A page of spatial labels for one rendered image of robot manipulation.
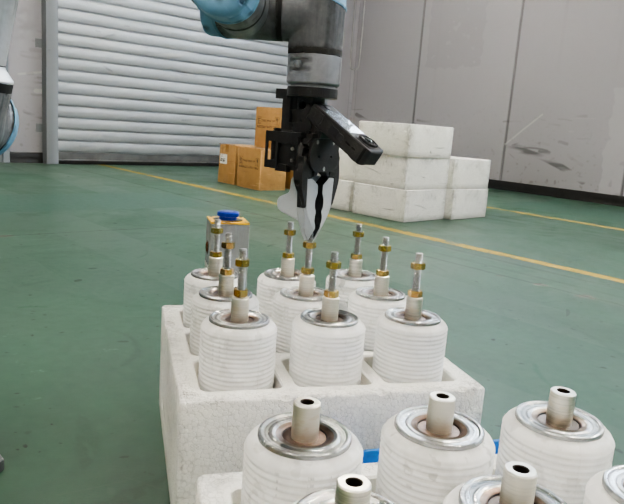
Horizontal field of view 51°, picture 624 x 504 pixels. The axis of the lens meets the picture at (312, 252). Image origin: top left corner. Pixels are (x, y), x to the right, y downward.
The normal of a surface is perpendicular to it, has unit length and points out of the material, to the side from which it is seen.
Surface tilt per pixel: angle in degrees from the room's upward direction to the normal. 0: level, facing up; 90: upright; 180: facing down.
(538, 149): 90
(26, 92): 90
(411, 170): 90
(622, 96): 90
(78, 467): 0
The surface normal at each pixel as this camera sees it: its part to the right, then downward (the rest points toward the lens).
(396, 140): -0.74, 0.07
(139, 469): 0.07, -0.98
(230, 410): 0.27, 0.21
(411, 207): 0.70, 0.18
